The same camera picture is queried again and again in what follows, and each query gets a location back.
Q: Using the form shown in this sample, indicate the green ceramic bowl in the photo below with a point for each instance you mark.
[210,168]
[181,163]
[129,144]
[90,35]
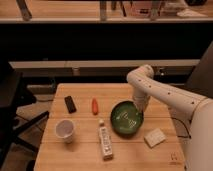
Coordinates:
[126,119]

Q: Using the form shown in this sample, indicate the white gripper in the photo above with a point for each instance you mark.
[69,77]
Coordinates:
[141,103]

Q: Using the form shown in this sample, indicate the orange carrot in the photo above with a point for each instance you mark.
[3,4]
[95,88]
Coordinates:
[95,108]

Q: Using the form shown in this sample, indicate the dark chair right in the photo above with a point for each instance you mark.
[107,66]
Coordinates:
[201,78]

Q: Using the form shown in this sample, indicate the white paper cup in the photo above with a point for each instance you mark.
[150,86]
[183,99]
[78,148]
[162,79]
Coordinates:
[64,130]

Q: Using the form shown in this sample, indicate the beige sponge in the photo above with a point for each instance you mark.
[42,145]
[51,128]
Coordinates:
[154,137]

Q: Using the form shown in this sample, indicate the black office chair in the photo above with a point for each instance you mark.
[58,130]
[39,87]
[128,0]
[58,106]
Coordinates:
[13,94]

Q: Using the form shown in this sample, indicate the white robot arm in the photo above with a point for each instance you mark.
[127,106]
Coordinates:
[199,108]

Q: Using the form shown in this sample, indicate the white remote control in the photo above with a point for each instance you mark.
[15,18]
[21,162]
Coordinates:
[105,141]

